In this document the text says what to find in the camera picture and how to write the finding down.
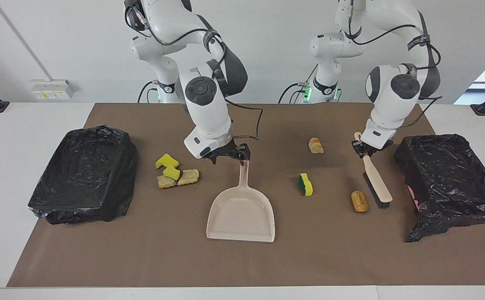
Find beige plastic dustpan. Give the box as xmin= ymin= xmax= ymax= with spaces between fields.
xmin=206 ymin=160 xmax=276 ymax=243

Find white wall cable conduit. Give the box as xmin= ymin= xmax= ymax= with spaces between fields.
xmin=0 ymin=0 xmax=55 ymax=82

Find brown paper table mat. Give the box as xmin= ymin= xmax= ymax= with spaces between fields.
xmin=7 ymin=103 xmax=485 ymax=288

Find brown nugget shaped toy food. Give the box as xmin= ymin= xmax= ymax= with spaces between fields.
xmin=351 ymin=190 xmax=369 ymax=213

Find yellow sponge with green side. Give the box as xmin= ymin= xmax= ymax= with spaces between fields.
xmin=298 ymin=173 xmax=313 ymax=197

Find beige hand brush black bristles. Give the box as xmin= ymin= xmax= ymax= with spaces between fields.
xmin=354 ymin=132 xmax=393 ymax=209

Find black right arm base cable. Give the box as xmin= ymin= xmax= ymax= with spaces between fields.
xmin=137 ymin=80 xmax=160 ymax=103

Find white wall socket panel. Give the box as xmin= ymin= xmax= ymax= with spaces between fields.
xmin=31 ymin=79 xmax=76 ymax=100

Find black left arm base cable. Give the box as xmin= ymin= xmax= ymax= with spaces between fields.
xmin=278 ymin=81 xmax=310 ymax=104

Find yellow notched sponge piece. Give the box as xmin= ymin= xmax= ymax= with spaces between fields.
xmin=155 ymin=153 xmax=180 ymax=170

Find black arm base cable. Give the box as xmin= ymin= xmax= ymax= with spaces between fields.
xmin=137 ymin=80 xmax=160 ymax=103
xmin=278 ymin=81 xmax=310 ymax=104

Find black trash bag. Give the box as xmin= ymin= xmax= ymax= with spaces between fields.
xmin=394 ymin=134 xmax=485 ymax=243
xmin=28 ymin=125 xmax=138 ymax=225

